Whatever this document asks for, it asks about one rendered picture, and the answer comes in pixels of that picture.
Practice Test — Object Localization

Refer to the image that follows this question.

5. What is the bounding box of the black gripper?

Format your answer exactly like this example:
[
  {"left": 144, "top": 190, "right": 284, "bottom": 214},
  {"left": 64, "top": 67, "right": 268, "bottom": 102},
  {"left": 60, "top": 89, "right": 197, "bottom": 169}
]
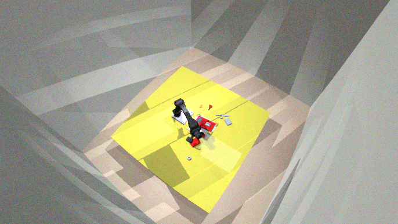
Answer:
[{"left": 186, "top": 131, "right": 194, "bottom": 143}]

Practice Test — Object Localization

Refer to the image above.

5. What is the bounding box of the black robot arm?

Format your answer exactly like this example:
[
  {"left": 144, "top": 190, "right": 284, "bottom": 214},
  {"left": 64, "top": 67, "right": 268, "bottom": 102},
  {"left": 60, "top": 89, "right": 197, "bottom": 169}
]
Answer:
[{"left": 172, "top": 98, "right": 203, "bottom": 140}]

